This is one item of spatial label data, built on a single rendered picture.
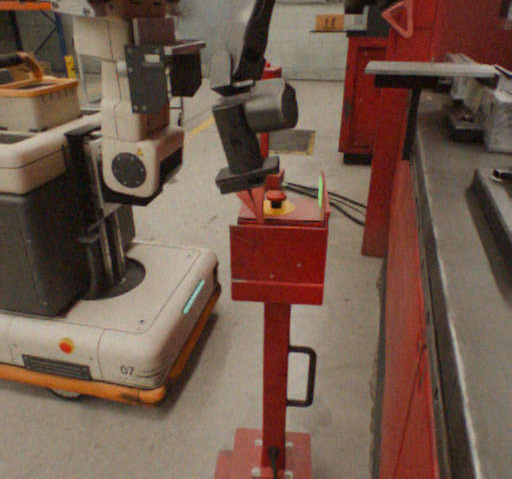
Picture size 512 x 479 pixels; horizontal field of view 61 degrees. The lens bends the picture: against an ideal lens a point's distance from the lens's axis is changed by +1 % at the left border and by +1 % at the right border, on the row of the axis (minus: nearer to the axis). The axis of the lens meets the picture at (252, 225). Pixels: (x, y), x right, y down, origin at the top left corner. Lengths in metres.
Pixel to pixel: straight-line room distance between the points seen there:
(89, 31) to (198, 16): 7.48
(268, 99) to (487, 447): 0.48
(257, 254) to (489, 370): 0.43
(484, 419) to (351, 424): 1.14
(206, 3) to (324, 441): 7.92
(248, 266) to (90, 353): 0.76
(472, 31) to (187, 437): 1.76
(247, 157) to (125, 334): 0.81
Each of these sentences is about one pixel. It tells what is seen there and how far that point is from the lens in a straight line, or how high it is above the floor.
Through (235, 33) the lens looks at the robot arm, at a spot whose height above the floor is 1.09.
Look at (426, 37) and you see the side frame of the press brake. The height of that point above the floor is 1.02.
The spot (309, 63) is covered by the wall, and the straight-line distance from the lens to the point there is 8.33.
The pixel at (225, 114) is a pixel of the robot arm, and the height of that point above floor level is 0.98.
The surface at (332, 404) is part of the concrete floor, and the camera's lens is 1.52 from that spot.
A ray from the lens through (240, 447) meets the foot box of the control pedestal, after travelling 1.25.
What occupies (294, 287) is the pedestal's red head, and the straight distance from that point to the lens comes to 0.75.
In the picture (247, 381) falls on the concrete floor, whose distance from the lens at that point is 1.56.
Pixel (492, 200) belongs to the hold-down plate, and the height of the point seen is 0.90.
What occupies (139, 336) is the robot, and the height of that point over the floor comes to 0.28.
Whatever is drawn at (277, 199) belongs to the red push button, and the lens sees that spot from 0.81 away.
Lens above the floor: 1.12
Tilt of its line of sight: 26 degrees down
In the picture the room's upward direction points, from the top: straight up
